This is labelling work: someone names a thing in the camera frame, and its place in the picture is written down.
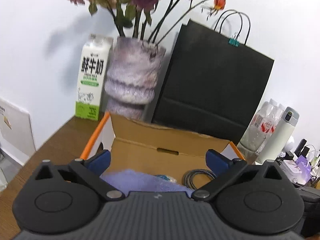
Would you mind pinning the black paper bag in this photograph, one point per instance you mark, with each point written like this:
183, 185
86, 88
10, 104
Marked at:
212, 85

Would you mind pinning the white green milk carton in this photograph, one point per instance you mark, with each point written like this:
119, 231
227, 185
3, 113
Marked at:
91, 80

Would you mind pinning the dried rose bouquet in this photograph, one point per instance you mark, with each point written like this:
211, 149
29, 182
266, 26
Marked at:
130, 2

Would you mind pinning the orange rose on stem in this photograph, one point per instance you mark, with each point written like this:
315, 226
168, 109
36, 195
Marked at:
219, 1

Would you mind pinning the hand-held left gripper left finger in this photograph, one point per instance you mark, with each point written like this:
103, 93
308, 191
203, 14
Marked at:
100, 159

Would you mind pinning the purple marbled vase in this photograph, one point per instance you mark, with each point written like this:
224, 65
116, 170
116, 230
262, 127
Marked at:
133, 80

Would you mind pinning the wooden desktop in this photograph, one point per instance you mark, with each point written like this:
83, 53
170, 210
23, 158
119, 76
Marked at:
62, 140

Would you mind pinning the teal binder clip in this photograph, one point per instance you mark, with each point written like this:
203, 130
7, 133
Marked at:
234, 42

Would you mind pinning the clear plastic water bottle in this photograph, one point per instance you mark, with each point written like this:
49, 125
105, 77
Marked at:
262, 122
277, 112

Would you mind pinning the cardboard box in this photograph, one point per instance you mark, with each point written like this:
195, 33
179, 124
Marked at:
150, 142

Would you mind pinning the black desk gadget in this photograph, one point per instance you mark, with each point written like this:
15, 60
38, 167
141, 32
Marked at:
301, 147

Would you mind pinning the small teal object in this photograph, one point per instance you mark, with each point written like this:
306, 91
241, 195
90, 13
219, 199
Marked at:
165, 178

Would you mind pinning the purple gift bag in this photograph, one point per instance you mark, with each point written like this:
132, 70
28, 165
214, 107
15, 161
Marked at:
303, 167

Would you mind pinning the white thermos flask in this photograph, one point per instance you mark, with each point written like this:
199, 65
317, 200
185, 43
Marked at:
278, 135

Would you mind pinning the purple towel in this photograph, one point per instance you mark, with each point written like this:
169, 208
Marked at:
147, 183

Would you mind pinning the white flat panel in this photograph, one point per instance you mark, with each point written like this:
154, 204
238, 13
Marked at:
15, 130

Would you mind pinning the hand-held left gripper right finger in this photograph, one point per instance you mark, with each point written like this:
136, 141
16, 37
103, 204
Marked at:
217, 159

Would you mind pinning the white printed tin box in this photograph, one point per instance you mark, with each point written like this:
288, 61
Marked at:
288, 170

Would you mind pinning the white round robot speaker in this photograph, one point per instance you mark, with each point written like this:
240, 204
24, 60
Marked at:
289, 143

